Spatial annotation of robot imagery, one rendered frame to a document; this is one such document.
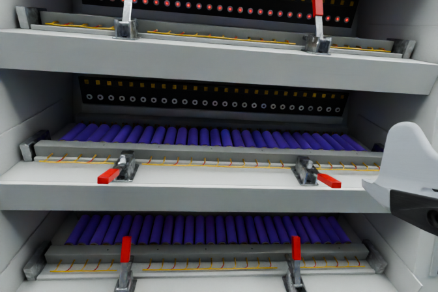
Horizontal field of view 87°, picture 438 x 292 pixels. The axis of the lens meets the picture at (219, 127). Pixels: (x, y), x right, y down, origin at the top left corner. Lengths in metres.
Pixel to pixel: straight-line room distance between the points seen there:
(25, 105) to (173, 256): 0.33
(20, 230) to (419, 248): 0.61
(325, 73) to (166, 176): 0.27
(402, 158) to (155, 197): 0.28
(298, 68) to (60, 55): 0.31
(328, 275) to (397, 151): 0.35
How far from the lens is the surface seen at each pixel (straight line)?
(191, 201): 0.34
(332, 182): 0.31
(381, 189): 0.20
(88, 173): 0.38
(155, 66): 0.33
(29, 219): 0.49
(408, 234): 0.51
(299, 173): 0.38
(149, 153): 0.37
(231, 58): 0.32
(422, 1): 0.53
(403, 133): 0.19
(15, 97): 0.44
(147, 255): 0.46
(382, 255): 0.56
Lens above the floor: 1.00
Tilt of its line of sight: 5 degrees down
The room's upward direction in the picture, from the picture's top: 3 degrees clockwise
